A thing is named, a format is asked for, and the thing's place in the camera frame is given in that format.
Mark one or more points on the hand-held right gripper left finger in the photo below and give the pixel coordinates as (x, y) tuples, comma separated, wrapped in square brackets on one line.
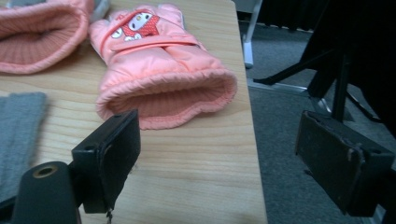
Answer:
[(118, 155)]

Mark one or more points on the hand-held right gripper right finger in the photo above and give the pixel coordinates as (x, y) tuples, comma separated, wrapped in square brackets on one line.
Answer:
[(336, 155)]

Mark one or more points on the grey knit glove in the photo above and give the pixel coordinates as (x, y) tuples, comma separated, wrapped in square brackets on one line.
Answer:
[(18, 130)]

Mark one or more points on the pink padded glove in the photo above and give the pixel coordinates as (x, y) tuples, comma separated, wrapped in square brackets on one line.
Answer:
[(162, 62), (40, 53)]

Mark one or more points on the black stand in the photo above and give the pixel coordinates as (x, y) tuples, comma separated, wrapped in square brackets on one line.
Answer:
[(340, 93)]

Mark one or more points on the metal floor rail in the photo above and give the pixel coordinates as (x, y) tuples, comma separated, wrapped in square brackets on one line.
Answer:
[(280, 88)]

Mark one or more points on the white table frame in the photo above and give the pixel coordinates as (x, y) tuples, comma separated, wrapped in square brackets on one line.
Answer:
[(248, 53)]

